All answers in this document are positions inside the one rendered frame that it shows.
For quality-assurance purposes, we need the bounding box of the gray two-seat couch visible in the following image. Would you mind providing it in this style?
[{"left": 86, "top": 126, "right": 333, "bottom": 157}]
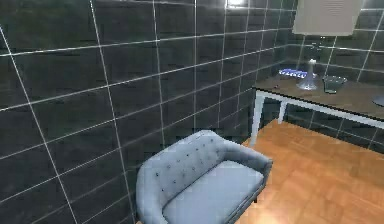
[{"left": 135, "top": 129, "right": 274, "bottom": 224}]

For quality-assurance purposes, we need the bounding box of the blue and white flat box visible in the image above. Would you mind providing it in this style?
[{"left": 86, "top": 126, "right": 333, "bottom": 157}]
[{"left": 278, "top": 68, "right": 308, "bottom": 79}]

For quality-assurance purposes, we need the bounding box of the clear glass vase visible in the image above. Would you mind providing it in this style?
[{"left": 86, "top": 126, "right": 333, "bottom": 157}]
[{"left": 295, "top": 58, "right": 320, "bottom": 92}]

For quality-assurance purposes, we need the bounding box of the clear glass bowl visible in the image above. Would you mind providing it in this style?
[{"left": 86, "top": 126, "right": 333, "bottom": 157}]
[{"left": 322, "top": 75, "right": 348, "bottom": 95}]

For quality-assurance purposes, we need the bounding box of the gray round dish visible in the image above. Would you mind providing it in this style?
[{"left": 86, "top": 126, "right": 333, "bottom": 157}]
[{"left": 371, "top": 94, "right": 384, "bottom": 108}]

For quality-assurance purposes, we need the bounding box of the brown table with white frame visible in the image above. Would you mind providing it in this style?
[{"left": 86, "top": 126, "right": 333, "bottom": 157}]
[{"left": 249, "top": 71, "right": 384, "bottom": 148}]

